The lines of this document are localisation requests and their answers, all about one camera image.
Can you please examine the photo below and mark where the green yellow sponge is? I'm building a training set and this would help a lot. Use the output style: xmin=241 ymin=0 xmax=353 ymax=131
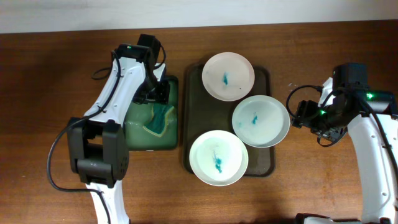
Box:
xmin=143 ymin=104 xmax=175 ymax=138

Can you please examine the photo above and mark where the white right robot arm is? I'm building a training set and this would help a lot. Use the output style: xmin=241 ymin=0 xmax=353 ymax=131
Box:
xmin=291 ymin=63 xmax=397 ymax=223

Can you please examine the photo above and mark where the green water tray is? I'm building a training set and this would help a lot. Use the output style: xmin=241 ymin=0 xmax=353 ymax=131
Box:
xmin=124 ymin=76 xmax=178 ymax=151

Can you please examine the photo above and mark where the pale green plate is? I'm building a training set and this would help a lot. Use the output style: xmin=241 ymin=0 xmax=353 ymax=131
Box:
xmin=189 ymin=130 xmax=249 ymax=187

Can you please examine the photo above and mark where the large dark serving tray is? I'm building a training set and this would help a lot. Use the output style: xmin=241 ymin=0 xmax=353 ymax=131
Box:
xmin=182 ymin=64 xmax=275 ymax=177

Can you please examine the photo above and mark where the pale grey plate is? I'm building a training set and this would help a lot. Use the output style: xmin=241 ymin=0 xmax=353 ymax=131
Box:
xmin=231 ymin=95 xmax=290 ymax=148

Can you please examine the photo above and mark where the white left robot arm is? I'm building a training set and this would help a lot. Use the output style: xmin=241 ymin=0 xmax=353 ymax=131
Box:
xmin=67 ymin=34 xmax=170 ymax=223

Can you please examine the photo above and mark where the pinkish white plate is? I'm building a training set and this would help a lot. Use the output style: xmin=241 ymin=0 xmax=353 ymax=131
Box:
xmin=201 ymin=52 xmax=255 ymax=101

